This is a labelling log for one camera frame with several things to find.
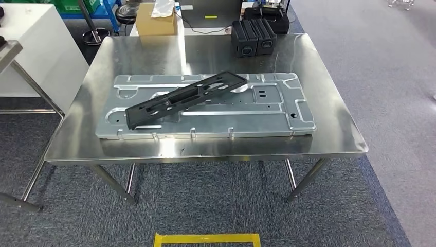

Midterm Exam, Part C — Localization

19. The black plastic mounting plate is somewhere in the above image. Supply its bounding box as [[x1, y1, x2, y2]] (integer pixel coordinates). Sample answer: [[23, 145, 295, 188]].
[[125, 70, 248, 130]]

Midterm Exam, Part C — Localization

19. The stainless steel workbench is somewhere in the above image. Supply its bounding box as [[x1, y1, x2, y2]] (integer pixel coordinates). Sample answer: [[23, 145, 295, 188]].
[[44, 33, 369, 205]]

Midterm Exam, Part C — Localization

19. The grey stamped metal panel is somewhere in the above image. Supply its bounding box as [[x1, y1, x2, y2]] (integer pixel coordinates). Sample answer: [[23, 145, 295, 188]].
[[95, 72, 317, 140]]

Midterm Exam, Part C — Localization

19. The black ribbed case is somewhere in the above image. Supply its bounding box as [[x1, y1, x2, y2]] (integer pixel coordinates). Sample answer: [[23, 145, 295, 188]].
[[250, 17, 278, 56], [231, 19, 259, 58]]

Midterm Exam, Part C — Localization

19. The black equipment bag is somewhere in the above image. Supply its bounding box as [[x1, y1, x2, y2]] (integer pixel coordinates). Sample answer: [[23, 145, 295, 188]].
[[242, 0, 291, 34]]

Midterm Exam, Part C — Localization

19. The yellow floor tape square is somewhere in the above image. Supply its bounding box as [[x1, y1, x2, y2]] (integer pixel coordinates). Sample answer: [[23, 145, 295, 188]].
[[153, 233, 262, 247]]

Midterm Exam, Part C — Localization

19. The cardboard box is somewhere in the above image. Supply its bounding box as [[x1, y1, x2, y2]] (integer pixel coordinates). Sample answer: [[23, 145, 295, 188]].
[[135, 3, 178, 37]]

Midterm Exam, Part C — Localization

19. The white plastic bag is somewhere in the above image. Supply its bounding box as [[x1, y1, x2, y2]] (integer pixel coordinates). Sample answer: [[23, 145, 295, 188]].
[[151, 0, 176, 19]]

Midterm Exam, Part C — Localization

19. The chrome stanchion with black base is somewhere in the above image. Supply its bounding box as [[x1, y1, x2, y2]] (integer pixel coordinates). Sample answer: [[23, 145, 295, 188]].
[[77, 0, 112, 46]]

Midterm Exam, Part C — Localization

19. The blue metal cart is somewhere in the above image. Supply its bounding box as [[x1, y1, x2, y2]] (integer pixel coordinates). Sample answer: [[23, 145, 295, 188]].
[[59, 0, 122, 33]]

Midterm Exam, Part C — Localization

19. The green plastic crate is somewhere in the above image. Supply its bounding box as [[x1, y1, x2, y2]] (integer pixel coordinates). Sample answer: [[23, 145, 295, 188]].
[[51, 0, 101, 14]]

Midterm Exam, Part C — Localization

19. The white cabinet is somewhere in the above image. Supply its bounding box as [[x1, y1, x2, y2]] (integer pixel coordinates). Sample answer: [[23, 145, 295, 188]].
[[0, 3, 90, 115]]

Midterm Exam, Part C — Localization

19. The metal chair base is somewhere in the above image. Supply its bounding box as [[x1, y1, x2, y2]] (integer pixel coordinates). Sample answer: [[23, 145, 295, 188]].
[[387, 0, 415, 11]]

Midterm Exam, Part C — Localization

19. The stainless steel side table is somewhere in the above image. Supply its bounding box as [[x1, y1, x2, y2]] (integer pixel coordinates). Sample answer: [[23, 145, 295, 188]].
[[0, 40, 65, 213]]

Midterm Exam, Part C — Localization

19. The black laptop cable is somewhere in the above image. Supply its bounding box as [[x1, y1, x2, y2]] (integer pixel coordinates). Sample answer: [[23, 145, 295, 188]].
[[175, 13, 229, 35]]

